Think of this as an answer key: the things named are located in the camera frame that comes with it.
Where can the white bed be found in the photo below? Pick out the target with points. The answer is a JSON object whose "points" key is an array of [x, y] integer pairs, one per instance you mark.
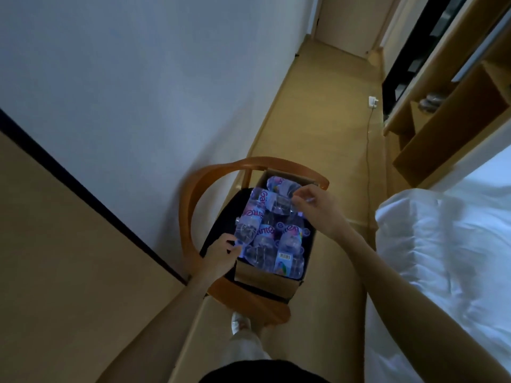
{"points": [[447, 255]]}

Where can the person's right hand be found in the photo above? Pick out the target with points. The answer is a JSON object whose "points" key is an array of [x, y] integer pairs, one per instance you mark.
{"points": [[323, 211]]}

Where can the pile of water bottles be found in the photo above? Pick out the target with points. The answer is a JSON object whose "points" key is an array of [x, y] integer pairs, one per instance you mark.
{"points": [[283, 251]]}

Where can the wooden wall panel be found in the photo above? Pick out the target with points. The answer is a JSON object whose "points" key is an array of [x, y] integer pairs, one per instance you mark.
{"points": [[60, 255]]}

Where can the wooden door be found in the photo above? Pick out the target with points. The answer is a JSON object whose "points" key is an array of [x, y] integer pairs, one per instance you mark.
{"points": [[351, 23]]}

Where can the person's right forearm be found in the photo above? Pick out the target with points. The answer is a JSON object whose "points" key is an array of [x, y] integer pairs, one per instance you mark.
{"points": [[419, 307]]}

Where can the wooden chair curved backrest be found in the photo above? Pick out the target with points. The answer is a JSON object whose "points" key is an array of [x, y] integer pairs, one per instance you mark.
{"points": [[187, 219]]}

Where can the person's white shoe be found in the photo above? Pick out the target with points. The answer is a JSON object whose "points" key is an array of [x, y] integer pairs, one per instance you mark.
{"points": [[240, 323]]}

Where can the brown cardboard box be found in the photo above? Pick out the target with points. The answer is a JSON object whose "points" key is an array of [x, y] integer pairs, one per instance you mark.
{"points": [[263, 285]]}

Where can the person's black shirt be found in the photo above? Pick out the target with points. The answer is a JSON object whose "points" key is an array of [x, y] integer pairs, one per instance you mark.
{"points": [[263, 372]]}

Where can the grey slippers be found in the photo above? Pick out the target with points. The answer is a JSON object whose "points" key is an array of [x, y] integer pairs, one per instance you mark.
{"points": [[431, 102]]}

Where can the wooden open wardrobe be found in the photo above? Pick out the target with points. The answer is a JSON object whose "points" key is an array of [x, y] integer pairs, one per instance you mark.
{"points": [[459, 123]]}

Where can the person's left forearm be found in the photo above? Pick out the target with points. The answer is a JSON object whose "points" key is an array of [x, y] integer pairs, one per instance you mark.
{"points": [[159, 335]]}

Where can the person's left hand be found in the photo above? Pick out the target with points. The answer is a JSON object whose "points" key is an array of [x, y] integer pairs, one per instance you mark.
{"points": [[217, 259]]}

